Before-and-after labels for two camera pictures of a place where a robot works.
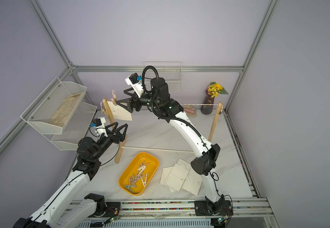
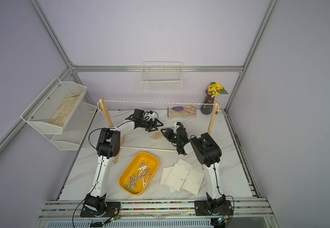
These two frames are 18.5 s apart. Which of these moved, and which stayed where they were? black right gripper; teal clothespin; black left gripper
Moved: black left gripper; black right gripper
Stayed: teal clothespin
